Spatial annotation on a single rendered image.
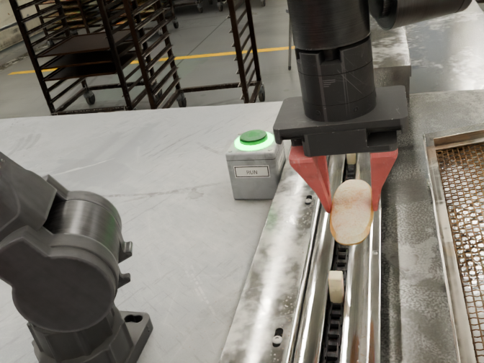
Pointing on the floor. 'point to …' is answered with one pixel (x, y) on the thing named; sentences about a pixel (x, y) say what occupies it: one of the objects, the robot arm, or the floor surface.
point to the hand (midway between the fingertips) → (351, 200)
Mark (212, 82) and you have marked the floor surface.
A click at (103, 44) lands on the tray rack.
